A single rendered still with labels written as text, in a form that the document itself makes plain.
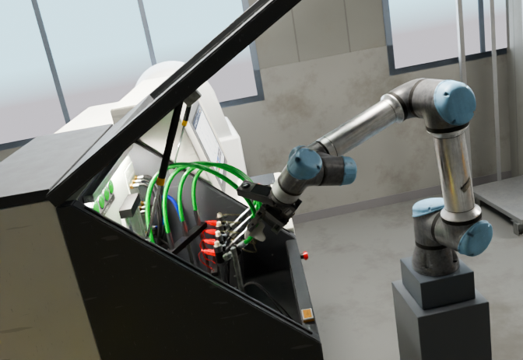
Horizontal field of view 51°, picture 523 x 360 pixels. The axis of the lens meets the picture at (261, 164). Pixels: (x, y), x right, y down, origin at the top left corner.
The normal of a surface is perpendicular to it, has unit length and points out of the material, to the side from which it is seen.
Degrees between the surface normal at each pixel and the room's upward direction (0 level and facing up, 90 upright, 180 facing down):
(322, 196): 90
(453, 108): 83
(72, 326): 90
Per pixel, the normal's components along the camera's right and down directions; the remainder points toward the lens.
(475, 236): 0.47, 0.32
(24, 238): 0.04, 0.29
